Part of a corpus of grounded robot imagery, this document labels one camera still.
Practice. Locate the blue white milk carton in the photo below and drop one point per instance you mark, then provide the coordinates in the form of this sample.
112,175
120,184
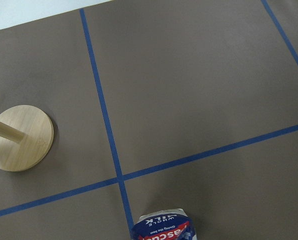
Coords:
170,224

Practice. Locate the wooden mug tree stand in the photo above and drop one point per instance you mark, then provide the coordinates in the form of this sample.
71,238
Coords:
26,136

